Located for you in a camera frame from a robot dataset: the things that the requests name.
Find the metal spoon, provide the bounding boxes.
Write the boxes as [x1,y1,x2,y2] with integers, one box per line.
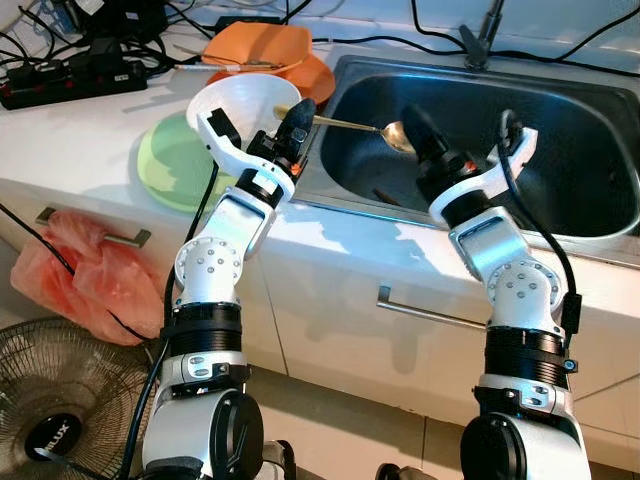
[273,103,416,156]

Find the orange bowl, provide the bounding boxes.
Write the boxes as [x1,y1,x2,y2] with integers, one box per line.
[202,22,313,73]

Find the slim long utensil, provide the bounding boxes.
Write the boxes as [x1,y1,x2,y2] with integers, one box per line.
[178,60,276,73]

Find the white kitchen cabinet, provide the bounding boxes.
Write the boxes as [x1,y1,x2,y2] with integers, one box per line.
[0,180,640,471]

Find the orange plastic bag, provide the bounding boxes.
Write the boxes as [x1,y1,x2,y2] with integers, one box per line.
[10,210,179,346]

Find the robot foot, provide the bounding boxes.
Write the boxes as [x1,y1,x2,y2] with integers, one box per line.
[378,462,431,480]
[260,438,298,480]

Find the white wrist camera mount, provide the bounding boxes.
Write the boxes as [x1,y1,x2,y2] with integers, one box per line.
[195,106,298,199]
[428,122,541,213]

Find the steel sink faucet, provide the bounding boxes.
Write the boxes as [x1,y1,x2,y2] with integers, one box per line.
[458,0,506,71]

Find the black power adapter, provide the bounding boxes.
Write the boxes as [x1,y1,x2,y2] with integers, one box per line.
[45,0,169,41]

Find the green plate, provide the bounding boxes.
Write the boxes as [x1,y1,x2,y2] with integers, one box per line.
[137,110,246,213]

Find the brown chopstick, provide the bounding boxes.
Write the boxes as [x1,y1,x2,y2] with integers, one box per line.
[372,186,403,209]

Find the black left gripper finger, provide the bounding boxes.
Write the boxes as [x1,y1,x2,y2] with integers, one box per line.
[275,98,317,163]

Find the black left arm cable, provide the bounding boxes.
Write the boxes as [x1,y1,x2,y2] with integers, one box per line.
[125,160,223,480]

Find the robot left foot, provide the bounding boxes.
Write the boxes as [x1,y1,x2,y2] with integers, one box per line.
[260,438,298,480]

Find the floor fan with wire grille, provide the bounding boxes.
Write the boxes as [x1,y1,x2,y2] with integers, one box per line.
[0,318,161,480]

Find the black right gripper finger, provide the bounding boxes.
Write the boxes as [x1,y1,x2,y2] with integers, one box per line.
[400,102,451,161]

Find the orange plate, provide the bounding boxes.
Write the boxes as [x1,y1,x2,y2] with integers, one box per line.
[270,52,336,106]

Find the black power strip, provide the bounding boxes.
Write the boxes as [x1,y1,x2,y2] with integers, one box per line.
[0,55,149,111]

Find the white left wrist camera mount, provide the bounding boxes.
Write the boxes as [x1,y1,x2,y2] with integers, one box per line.
[195,106,298,199]

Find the stainless steel kitchen sink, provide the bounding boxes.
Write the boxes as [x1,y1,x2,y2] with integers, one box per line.
[290,52,640,269]

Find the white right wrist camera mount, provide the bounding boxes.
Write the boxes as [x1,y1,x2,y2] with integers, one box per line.
[428,122,541,213]

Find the white bowl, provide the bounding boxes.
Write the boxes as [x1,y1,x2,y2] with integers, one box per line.
[186,72,303,161]

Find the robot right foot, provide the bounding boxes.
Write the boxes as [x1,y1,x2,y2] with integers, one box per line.
[378,462,431,480]

